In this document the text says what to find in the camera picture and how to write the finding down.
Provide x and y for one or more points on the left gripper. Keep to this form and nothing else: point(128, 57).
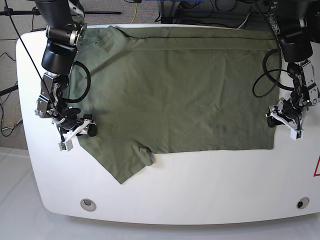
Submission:
point(276, 116)

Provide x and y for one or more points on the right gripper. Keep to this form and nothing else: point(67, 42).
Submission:
point(87, 126)

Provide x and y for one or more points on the olive green T-shirt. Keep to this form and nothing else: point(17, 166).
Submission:
point(168, 90)

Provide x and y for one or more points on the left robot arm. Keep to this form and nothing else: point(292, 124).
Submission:
point(296, 25)

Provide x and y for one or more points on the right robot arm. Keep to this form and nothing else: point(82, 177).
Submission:
point(65, 20)

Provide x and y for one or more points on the red triangle sticker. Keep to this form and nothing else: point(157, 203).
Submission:
point(317, 169)

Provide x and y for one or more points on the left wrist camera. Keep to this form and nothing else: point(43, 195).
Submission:
point(296, 134)

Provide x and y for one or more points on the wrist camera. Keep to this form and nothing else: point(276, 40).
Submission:
point(296, 134)
point(65, 146)

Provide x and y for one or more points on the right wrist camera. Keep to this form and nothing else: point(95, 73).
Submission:
point(65, 146)

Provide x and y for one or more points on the left table cable grommet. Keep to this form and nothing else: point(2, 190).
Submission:
point(88, 205)

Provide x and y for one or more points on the table cable grommet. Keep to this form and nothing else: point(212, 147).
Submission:
point(88, 205)
point(303, 203)

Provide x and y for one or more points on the right table cable grommet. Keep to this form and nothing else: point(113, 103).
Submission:
point(303, 203)

